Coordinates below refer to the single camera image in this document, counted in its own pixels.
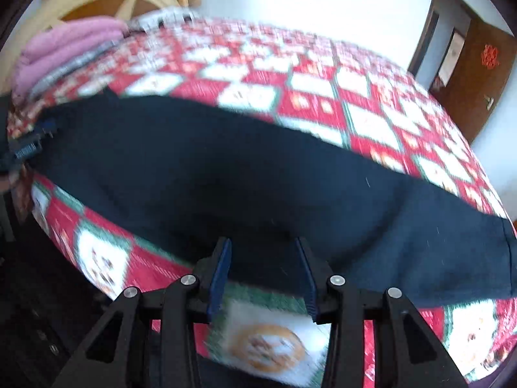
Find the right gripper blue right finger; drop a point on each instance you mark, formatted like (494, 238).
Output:
(313, 277)

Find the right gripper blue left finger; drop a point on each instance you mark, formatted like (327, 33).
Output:
(211, 275)

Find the black pants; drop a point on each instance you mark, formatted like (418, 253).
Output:
(182, 174)

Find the person's left hand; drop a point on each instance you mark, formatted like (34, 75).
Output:
(18, 183)

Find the pink folded blanket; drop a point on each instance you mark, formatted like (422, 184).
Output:
(53, 48)

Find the white patterned pillow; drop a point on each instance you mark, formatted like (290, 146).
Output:
(168, 16)

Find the brown wooden door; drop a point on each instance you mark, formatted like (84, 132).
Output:
(462, 95)

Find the red paper door decoration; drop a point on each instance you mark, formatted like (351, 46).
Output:
(490, 57)

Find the silver door handle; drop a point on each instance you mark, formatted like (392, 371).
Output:
(489, 101)

